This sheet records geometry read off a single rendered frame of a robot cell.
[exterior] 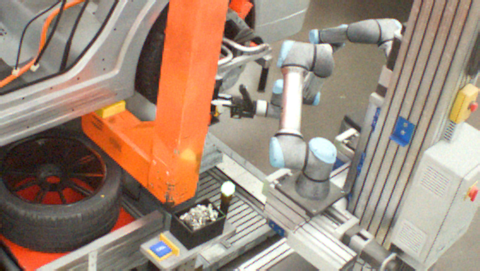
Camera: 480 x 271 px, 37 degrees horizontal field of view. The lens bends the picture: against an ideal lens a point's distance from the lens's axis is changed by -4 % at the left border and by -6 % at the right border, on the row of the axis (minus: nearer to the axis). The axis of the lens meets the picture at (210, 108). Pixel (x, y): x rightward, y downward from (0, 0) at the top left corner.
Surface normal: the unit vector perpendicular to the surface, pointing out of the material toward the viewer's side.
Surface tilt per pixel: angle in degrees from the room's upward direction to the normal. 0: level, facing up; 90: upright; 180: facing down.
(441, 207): 90
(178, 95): 90
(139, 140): 90
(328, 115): 0
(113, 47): 90
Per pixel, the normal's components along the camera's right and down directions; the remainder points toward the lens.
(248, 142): 0.14, -0.81
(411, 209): -0.72, 0.32
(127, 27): 0.68, 0.50
